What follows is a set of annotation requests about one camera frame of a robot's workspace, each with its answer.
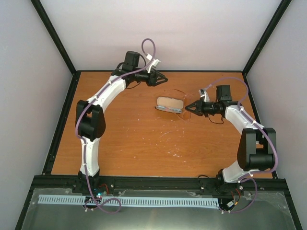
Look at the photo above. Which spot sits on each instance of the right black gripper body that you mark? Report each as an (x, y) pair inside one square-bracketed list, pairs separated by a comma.
[(205, 109)]

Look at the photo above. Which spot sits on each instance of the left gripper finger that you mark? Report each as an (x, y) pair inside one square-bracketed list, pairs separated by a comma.
[(160, 76), (159, 81)]

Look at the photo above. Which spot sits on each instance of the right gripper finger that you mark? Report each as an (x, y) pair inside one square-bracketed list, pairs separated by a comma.
[(193, 111), (193, 105)]

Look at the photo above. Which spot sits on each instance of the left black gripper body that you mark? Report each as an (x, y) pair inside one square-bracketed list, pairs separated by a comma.
[(149, 81)]

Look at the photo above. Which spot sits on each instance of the thin red frame glasses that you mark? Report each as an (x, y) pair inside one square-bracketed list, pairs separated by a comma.
[(178, 94)]

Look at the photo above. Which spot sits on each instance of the brown striped glasses case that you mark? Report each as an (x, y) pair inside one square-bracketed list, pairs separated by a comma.
[(170, 102)]

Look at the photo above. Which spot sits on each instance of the light blue cleaning cloth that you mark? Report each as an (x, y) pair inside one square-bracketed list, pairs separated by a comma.
[(170, 110)]

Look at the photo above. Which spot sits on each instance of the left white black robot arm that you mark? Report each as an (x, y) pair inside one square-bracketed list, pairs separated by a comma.
[(90, 120)]

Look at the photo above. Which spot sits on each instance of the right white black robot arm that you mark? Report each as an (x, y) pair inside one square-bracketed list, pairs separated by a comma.
[(257, 147)]

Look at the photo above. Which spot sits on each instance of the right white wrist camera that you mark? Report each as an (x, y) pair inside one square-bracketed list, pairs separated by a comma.
[(204, 95)]

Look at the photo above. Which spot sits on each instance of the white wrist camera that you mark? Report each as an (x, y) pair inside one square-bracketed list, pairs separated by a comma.
[(204, 95), (153, 62)]

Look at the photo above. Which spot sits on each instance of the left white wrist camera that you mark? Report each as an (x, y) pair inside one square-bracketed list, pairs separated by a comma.
[(153, 62)]

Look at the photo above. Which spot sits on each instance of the right black frame post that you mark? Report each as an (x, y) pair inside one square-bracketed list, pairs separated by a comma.
[(278, 14)]

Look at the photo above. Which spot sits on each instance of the black frame post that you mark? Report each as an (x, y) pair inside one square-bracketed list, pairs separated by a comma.
[(38, 6), (278, 14)]

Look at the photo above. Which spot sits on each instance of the left black frame post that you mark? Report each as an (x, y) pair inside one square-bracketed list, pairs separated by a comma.
[(38, 6)]

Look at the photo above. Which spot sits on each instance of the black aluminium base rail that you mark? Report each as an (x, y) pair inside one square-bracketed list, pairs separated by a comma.
[(115, 184)]

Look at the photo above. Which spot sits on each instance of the light blue slotted cable duct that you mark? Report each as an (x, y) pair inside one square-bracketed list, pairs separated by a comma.
[(132, 201)]

